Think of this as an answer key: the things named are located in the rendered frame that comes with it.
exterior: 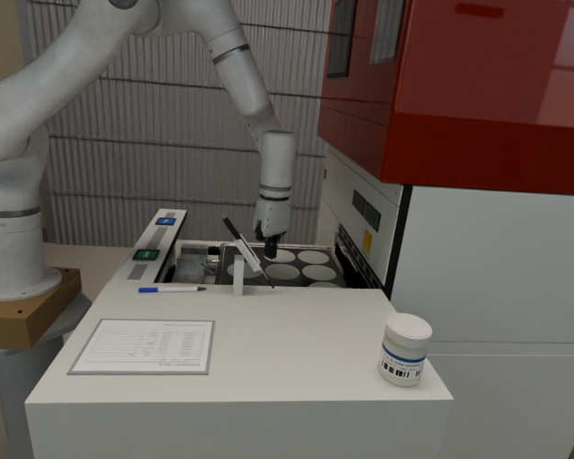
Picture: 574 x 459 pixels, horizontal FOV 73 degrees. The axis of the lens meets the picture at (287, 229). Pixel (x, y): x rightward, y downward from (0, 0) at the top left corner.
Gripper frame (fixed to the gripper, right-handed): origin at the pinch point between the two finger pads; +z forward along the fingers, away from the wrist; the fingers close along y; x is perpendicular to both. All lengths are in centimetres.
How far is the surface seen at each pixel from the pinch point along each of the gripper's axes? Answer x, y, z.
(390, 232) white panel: 29.2, -8.5, -12.5
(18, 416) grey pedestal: -31, 56, 43
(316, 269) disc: 5.3, -14.8, 8.0
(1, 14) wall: -290, -18, -73
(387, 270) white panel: 30.6, -7.8, -3.8
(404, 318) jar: 45.6, 15.6, -8.0
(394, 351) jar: 47, 20, -4
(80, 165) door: -256, -47, 30
